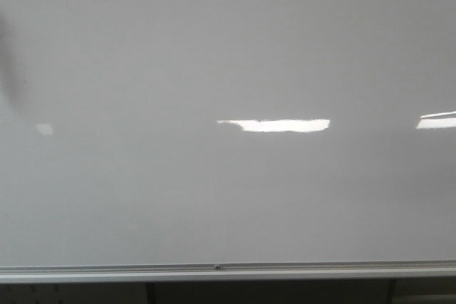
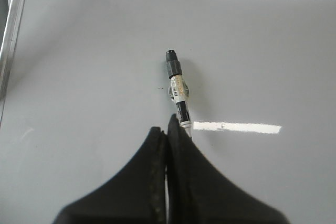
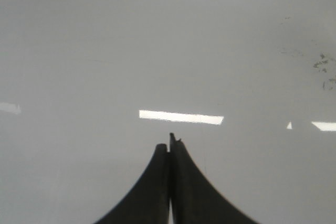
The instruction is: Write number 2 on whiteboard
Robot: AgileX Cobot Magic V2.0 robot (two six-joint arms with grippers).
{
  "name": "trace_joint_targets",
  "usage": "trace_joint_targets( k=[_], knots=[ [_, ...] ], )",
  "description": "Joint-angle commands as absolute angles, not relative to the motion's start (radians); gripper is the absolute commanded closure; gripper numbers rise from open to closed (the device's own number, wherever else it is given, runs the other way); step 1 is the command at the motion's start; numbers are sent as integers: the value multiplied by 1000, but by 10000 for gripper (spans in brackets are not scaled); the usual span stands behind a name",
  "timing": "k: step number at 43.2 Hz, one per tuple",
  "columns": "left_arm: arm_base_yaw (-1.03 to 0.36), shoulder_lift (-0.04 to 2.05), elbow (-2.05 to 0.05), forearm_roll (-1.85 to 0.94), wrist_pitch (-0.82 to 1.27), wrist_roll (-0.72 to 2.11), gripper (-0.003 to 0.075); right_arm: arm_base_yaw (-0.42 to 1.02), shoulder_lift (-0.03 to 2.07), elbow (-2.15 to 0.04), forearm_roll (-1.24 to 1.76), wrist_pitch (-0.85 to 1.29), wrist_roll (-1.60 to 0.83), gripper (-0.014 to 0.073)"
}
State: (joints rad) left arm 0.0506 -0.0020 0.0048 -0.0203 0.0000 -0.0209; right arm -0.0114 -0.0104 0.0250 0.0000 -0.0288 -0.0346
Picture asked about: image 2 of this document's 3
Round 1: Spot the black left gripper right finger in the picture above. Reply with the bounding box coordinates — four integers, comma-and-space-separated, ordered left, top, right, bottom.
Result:
167, 114, 289, 223

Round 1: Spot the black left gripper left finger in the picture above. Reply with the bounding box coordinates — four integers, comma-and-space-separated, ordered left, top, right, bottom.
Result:
54, 127, 166, 223

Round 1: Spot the black white whiteboard marker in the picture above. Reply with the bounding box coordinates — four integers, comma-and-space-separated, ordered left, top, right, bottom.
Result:
166, 50, 192, 138

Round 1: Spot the large white whiteboard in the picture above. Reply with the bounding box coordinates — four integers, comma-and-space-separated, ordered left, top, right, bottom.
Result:
1, 0, 335, 223

